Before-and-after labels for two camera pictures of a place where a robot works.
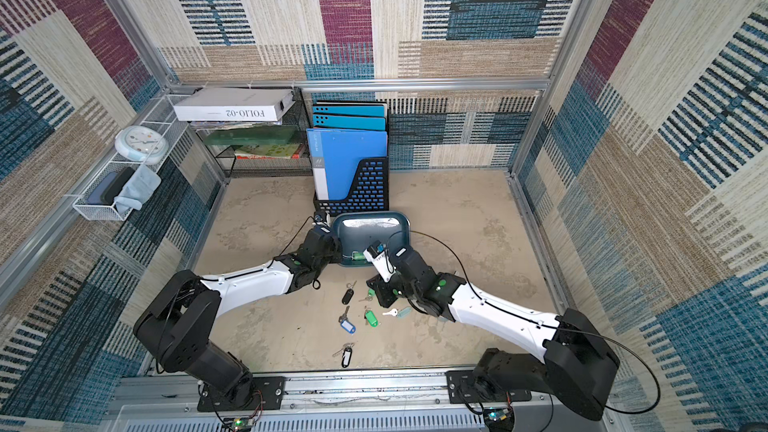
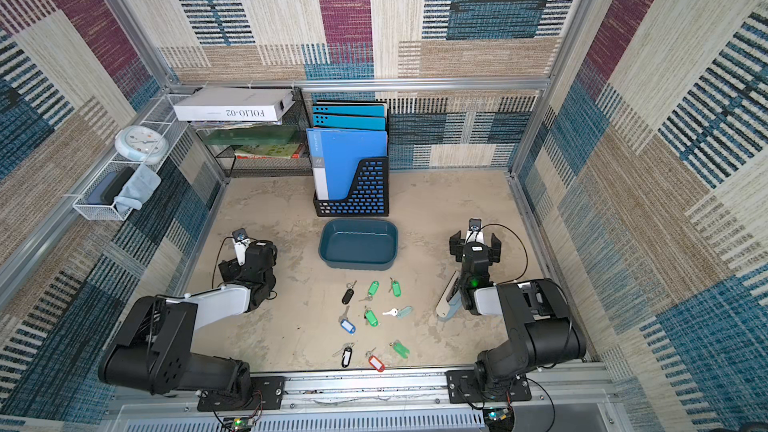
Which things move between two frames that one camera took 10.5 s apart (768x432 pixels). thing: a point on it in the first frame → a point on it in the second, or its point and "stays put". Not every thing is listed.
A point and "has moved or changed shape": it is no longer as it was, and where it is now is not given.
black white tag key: (346, 352) stays put
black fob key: (349, 293) stays put
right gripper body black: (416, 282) → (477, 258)
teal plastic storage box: (359, 229) has moved or changed shape
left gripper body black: (334, 256) → (231, 269)
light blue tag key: (399, 313) stays put
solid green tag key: (371, 318) stays put
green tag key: (371, 293) stays put
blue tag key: (346, 323) stays put
